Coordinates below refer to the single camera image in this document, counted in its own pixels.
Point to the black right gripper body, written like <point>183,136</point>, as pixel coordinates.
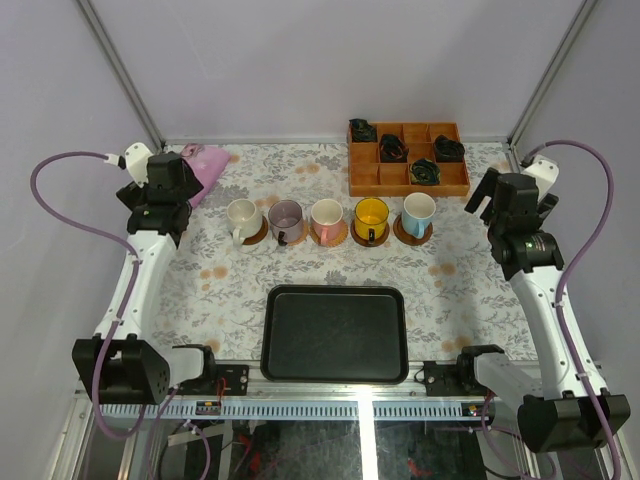
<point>495,228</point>

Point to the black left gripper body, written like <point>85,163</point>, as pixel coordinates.
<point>190,181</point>

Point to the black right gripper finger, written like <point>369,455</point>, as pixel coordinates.
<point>488,212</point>
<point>485,188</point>

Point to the light blue ceramic cup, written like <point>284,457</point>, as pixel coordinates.
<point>417,213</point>

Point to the cream white ceramic cup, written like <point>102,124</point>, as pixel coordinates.
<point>245,220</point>

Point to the yellow ceramic cup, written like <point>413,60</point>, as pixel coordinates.
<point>371,216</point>

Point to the purple ceramic cup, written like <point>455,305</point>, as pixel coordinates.
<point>285,213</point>

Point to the dark brown wooden coaster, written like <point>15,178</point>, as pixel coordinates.
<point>366,243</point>

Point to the woven rattan coaster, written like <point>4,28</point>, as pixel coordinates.
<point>292,235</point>
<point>336,241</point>

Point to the pink ceramic cup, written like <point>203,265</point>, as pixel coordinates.
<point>326,220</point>

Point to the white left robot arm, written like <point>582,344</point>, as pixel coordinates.
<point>122,363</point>

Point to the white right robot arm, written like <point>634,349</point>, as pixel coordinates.
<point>570,405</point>

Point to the rolled dark sock right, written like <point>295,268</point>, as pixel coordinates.
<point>447,150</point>

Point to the pink folded cloth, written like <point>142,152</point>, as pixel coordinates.
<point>207,163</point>

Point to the rolled dark green sock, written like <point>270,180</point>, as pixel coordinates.
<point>424,172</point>

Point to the rolled dark sock with orange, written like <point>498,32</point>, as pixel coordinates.
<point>392,149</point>

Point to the rolled dark sock top-left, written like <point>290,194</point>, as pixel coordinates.
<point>362,131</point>

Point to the black plastic tray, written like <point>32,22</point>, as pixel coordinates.
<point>335,334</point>

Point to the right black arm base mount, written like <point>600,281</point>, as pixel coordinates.
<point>442,380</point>

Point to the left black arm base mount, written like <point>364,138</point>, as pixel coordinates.
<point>232,380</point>

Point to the aluminium front rail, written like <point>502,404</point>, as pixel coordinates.
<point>260,387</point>

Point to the blue slotted cable duct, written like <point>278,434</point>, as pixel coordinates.
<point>421,409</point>

